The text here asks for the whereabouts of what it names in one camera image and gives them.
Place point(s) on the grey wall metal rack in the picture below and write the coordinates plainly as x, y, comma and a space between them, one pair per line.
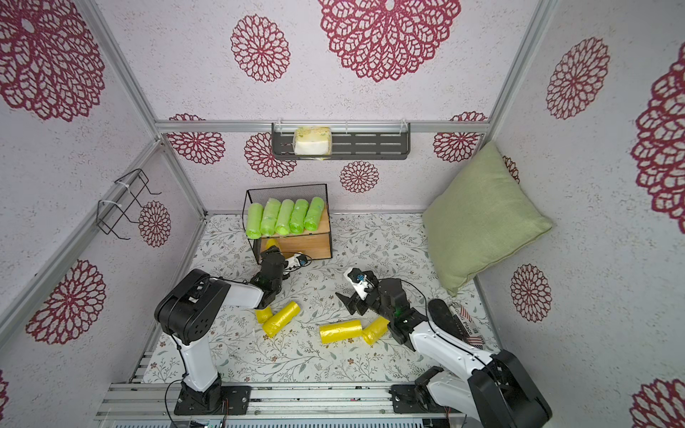
348, 145

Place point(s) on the black wire wall hook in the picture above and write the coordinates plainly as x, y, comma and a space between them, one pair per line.
110, 213

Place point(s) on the pale green trash bag roll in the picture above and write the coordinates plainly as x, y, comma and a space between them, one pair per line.
284, 216

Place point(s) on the red white striped packet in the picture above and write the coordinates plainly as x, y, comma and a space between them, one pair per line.
470, 332

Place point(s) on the green trash bag roll top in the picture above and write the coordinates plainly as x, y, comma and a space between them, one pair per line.
270, 217

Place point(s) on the yellow trash bag roll diagonal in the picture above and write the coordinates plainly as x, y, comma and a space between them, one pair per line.
280, 320

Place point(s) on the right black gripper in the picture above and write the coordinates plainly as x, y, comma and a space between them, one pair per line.
369, 299

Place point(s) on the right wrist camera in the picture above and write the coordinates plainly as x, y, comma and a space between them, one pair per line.
363, 282

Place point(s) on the black wire wooden shelf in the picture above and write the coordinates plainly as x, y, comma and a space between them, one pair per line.
315, 244

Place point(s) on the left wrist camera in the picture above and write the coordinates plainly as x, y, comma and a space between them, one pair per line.
297, 261

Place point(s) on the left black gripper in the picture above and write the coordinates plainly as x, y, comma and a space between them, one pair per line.
268, 253

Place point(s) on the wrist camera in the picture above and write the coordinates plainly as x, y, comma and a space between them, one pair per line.
297, 261
363, 282

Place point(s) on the green cushion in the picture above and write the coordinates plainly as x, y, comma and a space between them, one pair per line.
481, 219

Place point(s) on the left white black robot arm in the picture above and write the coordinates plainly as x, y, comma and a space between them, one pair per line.
188, 312

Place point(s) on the white sponge block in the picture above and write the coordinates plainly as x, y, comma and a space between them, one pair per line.
310, 141

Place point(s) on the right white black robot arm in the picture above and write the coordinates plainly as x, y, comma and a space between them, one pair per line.
493, 388

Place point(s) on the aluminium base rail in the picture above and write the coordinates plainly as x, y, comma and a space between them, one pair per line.
154, 402

